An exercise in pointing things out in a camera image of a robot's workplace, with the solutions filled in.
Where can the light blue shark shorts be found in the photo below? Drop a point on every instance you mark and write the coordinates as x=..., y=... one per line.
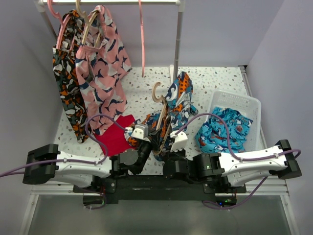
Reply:
x=212, y=136

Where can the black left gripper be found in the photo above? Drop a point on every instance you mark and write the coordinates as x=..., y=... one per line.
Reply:
x=148, y=143

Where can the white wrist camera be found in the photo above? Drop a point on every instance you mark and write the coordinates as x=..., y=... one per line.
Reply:
x=139, y=131
x=180, y=141

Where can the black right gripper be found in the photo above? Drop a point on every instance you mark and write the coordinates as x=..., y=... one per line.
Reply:
x=171, y=154

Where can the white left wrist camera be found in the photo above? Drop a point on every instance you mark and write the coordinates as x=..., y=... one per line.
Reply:
x=139, y=131

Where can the wooden hanger with shorts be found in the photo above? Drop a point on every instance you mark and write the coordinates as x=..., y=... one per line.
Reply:
x=88, y=21

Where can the black orange camo shorts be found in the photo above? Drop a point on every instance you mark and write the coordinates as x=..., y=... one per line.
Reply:
x=64, y=70

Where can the pink hanger far left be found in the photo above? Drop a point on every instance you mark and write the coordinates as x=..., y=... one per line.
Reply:
x=66, y=34

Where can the pink shark shorts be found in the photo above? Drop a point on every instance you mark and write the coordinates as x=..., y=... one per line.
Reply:
x=101, y=63

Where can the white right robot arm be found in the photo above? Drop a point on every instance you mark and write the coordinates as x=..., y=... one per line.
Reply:
x=227, y=170

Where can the white plastic basket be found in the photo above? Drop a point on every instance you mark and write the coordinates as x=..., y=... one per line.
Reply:
x=248, y=106

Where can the navy orange pirate shorts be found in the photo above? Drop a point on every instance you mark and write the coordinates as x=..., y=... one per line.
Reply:
x=178, y=111

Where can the red folded cloth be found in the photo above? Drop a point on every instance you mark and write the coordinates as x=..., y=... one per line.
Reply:
x=113, y=138

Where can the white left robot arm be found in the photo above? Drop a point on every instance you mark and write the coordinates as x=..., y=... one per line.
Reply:
x=48, y=163

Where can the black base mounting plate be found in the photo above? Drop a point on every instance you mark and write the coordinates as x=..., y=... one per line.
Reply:
x=150, y=188

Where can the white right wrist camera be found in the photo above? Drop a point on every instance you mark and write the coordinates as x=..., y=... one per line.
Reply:
x=180, y=141

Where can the beige wooden hanger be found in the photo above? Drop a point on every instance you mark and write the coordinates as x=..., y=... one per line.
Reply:
x=163, y=114

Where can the pink empty hanger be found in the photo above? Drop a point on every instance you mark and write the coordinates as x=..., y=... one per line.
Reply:
x=142, y=38

